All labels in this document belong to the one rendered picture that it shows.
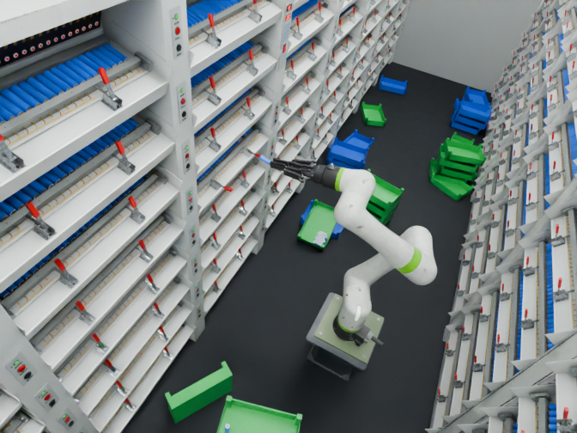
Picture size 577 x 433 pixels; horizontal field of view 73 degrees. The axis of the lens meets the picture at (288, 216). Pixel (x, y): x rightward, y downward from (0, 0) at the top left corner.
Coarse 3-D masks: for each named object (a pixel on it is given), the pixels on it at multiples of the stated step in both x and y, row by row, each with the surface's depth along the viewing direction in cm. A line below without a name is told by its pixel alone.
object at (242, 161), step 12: (264, 132) 192; (252, 144) 187; (264, 144) 195; (240, 156) 179; (252, 156) 185; (228, 168) 173; (240, 168) 176; (216, 180) 166; (228, 180) 169; (204, 192) 160; (216, 192) 163; (204, 204) 157
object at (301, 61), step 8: (312, 40) 222; (320, 40) 223; (328, 40) 222; (304, 48) 212; (312, 48) 218; (320, 48) 224; (328, 48) 225; (288, 56) 202; (296, 56) 204; (304, 56) 212; (312, 56) 212; (320, 56) 219; (288, 64) 197; (296, 64) 204; (304, 64) 208; (312, 64) 211; (288, 72) 195; (296, 72) 201; (304, 72) 204; (288, 80) 194; (296, 80) 198; (288, 88) 194
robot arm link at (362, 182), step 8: (344, 168) 148; (344, 176) 146; (352, 176) 145; (360, 176) 143; (368, 176) 144; (336, 184) 148; (344, 184) 146; (352, 184) 143; (360, 184) 142; (368, 184) 143; (360, 192) 141; (368, 192) 143; (368, 200) 145
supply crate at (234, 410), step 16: (240, 400) 154; (224, 416) 154; (240, 416) 155; (256, 416) 155; (272, 416) 156; (288, 416) 154; (224, 432) 150; (240, 432) 151; (256, 432) 151; (272, 432) 152; (288, 432) 153
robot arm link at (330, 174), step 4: (332, 164) 148; (328, 168) 149; (332, 168) 148; (336, 168) 148; (324, 172) 149; (328, 172) 148; (332, 172) 148; (336, 172) 147; (324, 176) 149; (328, 176) 148; (332, 176) 147; (336, 176) 147; (324, 180) 149; (328, 180) 148; (332, 180) 148; (324, 184) 150; (328, 184) 149; (332, 184) 148; (328, 188) 152; (332, 188) 150
